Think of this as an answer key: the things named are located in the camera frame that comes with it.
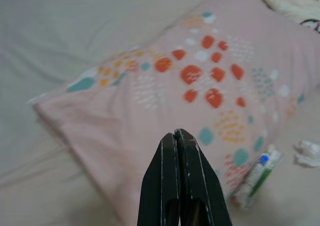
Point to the pink patterned pillow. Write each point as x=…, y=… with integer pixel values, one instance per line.
x=155, y=116

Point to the cream cartoon print blanket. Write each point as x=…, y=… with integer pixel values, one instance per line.
x=287, y=1

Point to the green white tissue packet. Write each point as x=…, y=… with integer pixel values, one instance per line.
x=257, y=178

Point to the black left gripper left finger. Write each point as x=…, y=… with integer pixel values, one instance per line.
x=160, y=186

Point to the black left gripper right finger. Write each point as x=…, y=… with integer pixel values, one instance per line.
x=200, y=191

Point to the crumpled white tissue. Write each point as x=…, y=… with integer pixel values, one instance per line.
x=308, y=152

